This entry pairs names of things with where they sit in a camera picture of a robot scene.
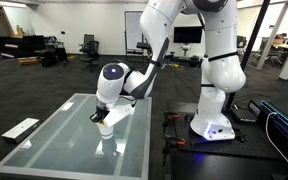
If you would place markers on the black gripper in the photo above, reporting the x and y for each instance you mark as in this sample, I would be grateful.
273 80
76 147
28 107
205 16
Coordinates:
102 109

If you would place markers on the yellow pen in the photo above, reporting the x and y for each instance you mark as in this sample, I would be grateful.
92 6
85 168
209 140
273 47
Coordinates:
101 124

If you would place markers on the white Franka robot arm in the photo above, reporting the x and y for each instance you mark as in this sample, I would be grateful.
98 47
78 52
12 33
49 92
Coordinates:
222 73

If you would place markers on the white paper cup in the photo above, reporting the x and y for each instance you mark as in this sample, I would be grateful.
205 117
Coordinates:
107 133

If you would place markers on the black office chair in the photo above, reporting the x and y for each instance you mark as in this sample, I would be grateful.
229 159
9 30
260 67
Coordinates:
88 39
91 51

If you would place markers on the low black chair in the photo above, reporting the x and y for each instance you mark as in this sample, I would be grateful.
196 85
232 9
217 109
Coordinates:
47 56

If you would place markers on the yellow wooden box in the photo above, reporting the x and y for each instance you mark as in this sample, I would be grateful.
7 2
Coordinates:
28 60

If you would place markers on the white whiteboard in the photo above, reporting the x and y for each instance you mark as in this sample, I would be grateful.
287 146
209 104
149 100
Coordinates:
132 30

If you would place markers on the black desk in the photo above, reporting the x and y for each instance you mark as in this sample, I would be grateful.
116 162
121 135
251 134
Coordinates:
20 45

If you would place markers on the small flat black box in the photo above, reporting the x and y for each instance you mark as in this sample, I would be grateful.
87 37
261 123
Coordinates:
244 115

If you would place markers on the black slanted pole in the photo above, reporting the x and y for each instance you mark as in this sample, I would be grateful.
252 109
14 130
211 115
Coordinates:
255 33

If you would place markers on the black computer case blue light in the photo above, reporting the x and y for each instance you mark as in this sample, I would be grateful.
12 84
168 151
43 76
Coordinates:
284 116

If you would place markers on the seated person orange shirt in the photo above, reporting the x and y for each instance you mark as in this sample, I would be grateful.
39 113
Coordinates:
280 38

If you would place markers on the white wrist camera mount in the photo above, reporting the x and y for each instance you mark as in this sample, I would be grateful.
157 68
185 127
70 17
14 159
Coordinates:
119 115

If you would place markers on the black wall monitor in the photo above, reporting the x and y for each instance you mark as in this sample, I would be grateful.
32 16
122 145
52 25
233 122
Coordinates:
187 35

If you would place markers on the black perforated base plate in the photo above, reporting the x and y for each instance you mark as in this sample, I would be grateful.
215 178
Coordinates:
250 146

